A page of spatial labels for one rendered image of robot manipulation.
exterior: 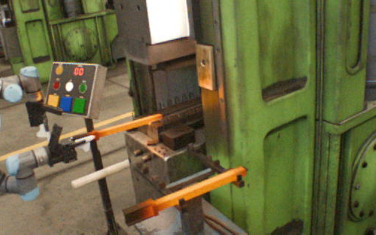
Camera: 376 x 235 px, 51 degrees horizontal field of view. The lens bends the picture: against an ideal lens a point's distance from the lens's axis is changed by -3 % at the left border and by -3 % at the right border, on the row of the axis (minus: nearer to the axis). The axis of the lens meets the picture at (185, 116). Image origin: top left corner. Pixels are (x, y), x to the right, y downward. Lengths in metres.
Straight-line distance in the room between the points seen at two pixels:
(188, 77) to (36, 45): 4.66
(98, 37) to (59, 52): 0.67
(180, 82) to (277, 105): 0.67
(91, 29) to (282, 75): 5.20
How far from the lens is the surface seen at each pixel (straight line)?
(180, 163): 1.71
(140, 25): 1.66
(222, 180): 1.26
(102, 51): 6.69
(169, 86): 2.07
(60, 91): 2.27
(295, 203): 2.04
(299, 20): 1.70
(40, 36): 6.57
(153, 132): 1.82
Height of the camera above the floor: 1.69
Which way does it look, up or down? 22 degrees down
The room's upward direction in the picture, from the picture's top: 6 degrees counter-clockwise
